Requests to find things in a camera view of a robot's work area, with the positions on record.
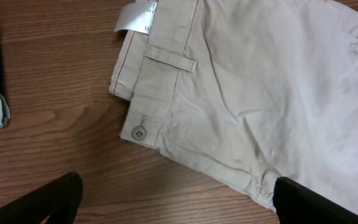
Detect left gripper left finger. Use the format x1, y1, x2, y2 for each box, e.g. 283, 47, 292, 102
0, 172, 83, 224

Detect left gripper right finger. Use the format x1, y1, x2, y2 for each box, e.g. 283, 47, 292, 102
273, 177, 358, 224

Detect beige khaki shorts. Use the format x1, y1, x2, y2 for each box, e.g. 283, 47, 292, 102
109, 0, 358, 214

